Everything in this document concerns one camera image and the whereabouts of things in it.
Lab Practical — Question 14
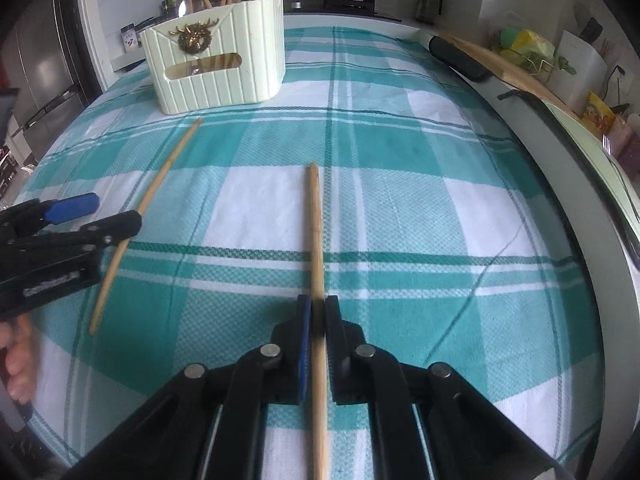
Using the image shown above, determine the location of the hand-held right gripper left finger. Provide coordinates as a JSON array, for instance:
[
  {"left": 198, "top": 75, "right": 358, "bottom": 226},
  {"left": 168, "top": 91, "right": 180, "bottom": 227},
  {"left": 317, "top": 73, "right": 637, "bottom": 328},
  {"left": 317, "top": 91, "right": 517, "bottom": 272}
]
[{"left": 60, "top": 294, "right": 313, "bottom": 480}]

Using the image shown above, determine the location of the grey refrigerator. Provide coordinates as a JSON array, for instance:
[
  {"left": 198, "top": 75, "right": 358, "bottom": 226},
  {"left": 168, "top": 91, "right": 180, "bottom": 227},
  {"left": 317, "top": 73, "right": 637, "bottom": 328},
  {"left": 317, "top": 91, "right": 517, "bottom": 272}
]
[{"left": 0, "top": 0, "right": 93, "bottom": 166}]

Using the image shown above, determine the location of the black oblong object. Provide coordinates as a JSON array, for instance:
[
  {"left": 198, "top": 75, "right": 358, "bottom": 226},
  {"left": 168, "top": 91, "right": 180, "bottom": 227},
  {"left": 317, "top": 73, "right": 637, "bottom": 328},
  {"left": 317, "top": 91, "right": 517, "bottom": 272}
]
[{"left": 429, "top": 35, "right": 493, "bottom": 83}]

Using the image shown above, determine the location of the yellow snack packet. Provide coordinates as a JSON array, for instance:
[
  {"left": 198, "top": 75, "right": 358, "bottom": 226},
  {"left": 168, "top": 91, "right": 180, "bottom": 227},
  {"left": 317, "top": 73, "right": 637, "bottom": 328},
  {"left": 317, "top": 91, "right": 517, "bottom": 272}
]
[{"left": 582, "top": 91, "right": 617, "bottom": 133}]

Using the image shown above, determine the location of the purple packet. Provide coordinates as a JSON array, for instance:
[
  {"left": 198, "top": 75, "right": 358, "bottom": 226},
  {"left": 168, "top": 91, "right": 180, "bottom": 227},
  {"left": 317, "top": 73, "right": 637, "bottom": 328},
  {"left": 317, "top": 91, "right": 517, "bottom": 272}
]
[{"left": 615, "top": 115, "right": 640, "bottom": 181}]

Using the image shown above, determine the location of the glass pitcher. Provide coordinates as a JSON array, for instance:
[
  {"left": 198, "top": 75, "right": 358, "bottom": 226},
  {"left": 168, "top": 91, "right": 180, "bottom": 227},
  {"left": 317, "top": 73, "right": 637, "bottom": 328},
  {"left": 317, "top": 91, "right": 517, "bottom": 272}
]
[{"left": 416, "top": 0, "right": 443, "bottom": 25}]

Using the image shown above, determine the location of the black gas stove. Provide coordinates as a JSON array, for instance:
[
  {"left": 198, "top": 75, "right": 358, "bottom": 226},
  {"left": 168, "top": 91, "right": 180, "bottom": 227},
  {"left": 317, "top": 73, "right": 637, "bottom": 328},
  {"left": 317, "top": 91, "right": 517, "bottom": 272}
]
[{"left": 285, "top": 0, "right": 403, "bottom": 23}]

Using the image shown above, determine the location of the yellow green bag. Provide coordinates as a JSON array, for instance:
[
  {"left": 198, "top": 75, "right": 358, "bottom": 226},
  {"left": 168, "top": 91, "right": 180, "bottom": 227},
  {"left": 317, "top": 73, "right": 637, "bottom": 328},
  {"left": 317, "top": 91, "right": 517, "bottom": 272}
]
[{"left": 492, "top": 27, "right": 556, "bottom": 68}]

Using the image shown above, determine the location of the teal plaid tablecloth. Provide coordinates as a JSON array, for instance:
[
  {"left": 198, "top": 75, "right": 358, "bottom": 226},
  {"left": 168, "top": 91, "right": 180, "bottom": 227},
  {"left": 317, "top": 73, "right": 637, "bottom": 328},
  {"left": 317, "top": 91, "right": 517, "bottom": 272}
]
[{"left": 20, "top": 25, "right": 608, "bottom": 480}]

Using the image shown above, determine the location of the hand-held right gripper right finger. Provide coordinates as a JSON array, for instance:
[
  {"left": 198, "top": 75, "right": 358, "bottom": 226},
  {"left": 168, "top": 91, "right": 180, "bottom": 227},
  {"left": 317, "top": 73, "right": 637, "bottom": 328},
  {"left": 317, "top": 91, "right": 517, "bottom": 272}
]
[{"left": 324, "top": 296, "right": 581, "bottom": 480}]

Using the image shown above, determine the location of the wooden cutting board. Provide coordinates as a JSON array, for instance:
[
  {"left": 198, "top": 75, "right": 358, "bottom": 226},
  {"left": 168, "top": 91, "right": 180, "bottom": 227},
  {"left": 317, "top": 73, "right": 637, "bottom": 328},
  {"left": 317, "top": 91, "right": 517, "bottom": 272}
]
[{"left": 437, "top": 32, "right": 581, "bottom": 121}]

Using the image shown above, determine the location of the white box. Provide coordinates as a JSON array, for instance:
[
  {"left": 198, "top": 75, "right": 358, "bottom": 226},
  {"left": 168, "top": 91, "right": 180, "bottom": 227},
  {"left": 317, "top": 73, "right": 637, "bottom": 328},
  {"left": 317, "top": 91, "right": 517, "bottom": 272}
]
[{"left": 555, "top": 30, "right": 608, "bottom": 113}]

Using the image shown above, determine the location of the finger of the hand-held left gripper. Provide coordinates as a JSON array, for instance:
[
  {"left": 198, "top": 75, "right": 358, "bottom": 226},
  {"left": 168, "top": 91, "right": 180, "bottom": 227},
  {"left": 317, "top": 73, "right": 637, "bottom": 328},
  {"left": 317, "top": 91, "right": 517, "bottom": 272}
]
[
  {"left": 0, "top": 192, "right": 99, "bottom": 241},
  {"left": 10, "top": 210, "right": 144, "bottom": 261}
]

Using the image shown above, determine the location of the person's left hand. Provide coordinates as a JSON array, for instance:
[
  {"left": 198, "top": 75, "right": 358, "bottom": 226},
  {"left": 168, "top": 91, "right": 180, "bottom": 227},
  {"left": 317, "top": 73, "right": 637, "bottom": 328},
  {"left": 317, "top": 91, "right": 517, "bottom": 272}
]
[{"left": 0, "top": 317, "right": 40, "bottom": 408}]

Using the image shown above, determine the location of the cream ribbed utensil holder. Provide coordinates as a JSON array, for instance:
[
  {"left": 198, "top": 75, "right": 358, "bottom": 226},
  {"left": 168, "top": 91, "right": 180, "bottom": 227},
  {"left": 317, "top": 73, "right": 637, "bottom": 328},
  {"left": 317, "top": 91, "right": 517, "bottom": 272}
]
[{"left": 138, "top": 0, "right": 287, "bottom": 115}]

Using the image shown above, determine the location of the long wooden chopstick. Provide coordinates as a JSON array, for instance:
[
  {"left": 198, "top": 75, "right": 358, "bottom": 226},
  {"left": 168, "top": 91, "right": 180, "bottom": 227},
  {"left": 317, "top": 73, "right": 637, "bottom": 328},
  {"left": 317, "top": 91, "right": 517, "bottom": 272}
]
[
  {"left": 306, "top": 161, "right": 330, "bottom": 480},
  {"left": 89, "top": 117, "right": 203, "bottom": 337}
]

